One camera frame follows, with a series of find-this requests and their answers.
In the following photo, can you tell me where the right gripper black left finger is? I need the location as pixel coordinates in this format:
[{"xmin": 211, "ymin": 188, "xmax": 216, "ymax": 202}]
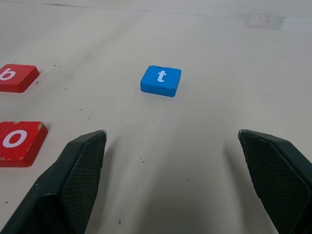
[{"xmin": 0, "ymin": 129, "xmax": 108, "ymax": 234}]

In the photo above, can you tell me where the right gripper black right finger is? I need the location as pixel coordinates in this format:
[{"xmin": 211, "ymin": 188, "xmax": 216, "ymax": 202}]
[{"xmin": 238, "ymin": 129, "xmax": 312, "ymax": 234}]

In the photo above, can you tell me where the red letter o block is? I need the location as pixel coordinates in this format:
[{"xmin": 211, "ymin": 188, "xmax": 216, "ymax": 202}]
[{"xmin": 0, "ymin": 121, "xmax": 49, "ymax": 168}]

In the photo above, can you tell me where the red letter b block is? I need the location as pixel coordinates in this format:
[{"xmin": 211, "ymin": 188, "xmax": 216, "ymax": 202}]
[{"xmin": 0, "ymin": 64, "xmax": 40, "ymax": 94}]

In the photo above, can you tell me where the blue letter t block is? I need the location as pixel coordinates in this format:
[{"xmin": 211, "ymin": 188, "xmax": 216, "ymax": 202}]
[{"xmin": 140, "ymin": 65, "xmax": 182, "ymax": 98}]

